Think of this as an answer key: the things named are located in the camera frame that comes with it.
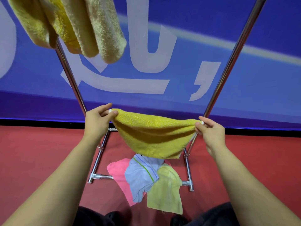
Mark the person's left hand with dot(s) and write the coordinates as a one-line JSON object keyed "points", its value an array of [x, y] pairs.
{"points": [[95, 123]]}

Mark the person's right hand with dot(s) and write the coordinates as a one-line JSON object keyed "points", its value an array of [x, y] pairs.
{"points": [[212, 136]]}

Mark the person's left thumb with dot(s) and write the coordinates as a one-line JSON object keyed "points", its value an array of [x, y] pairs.
{"points": [[111, 115]]}

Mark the person's right thumb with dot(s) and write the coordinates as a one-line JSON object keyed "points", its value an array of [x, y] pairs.
{"points": [[199, 128]]}

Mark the bright yellow terry towel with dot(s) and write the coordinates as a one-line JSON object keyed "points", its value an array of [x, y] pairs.
{"points": [[152, 138]]}

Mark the person's right forearm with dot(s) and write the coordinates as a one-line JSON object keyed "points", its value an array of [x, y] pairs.
{"points": [[249, 190]]}

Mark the person's left forearm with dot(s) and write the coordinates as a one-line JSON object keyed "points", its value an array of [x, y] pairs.
{"points": [[58, 181]]}

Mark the silver metal drying rack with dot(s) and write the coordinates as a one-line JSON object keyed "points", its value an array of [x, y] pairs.
{"points": [[70, 76]]}

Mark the pink towel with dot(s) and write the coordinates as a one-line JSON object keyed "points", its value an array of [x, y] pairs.
{"points": [[118, 172]]}

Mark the white towel with striped edge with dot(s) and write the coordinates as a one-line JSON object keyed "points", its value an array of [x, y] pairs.
{"points": [[141, 176]]}

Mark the pale yellow thin cloth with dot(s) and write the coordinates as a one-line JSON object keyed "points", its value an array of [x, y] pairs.
{"points": [[165, 192]]}

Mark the blue banner with white lettering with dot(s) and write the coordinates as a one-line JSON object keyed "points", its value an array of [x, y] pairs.
{"points": [[254, 75]]}

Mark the pale beige hanging towel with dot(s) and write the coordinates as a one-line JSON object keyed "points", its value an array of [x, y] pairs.
{"points": [[103, 32]]}

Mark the person's black trousers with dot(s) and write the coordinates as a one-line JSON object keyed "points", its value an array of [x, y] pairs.
{"points": [[211, 216]]}

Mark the golden yellow hanging towel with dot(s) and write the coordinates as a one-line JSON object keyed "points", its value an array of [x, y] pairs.
{"points": [[61, 25]]}

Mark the khaki yellow hanging towel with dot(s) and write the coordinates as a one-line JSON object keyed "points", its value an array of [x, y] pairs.
{"points": [[33, 23]]}

